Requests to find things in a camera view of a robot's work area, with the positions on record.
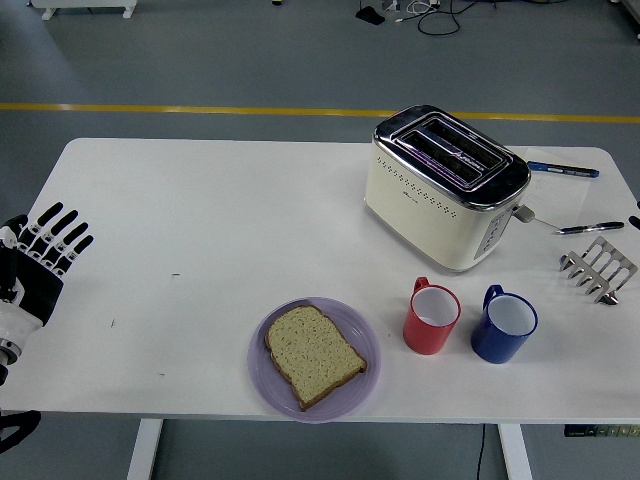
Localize purple plastic plate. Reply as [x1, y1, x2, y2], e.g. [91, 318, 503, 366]
[247, 296, 383, 425]

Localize black foot pedal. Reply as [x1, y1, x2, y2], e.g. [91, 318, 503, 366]
[355, 5, 387, 26]

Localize yellow floor tape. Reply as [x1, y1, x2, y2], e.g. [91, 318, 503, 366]
[0, 102, 640, 125]

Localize cream and chrome toaster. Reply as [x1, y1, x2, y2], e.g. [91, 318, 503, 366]
[363, 103, 537, 275]

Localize metal toast rack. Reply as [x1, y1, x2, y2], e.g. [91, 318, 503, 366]
[558, 236, 640, 307]

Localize thin black table cable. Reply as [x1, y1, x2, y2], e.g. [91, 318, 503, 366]
[474, 423, 487, 480]

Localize black table control panel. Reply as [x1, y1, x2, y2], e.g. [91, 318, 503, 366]
[564, 424, 640, 439]

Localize white furniture base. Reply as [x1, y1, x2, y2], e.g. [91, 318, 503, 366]
[29, 0, 142, 21]

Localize blue marker pen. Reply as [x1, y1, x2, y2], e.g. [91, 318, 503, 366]
[526, 160, 600, 179]

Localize blue enamel mug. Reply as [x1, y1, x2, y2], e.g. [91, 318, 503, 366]
[470, 284, 540, 365]

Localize red enamel mug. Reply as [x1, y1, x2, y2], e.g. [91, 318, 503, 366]
[402, 276, 462, 357]

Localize black floor cable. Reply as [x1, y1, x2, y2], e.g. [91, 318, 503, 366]
[399, 0, 501, 37]

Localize white table leg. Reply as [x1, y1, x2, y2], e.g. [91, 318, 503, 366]
[497, 423, 534, 480]
[125, 418, 165, 480]

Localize brown bread slice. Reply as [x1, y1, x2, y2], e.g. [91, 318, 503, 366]
[264, 305, 369, 412]

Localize black ballpoint pen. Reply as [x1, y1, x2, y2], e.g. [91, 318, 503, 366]
[552, 221, 626, 236]

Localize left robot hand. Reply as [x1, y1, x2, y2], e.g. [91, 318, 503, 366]
[0, 201, 95, 351]

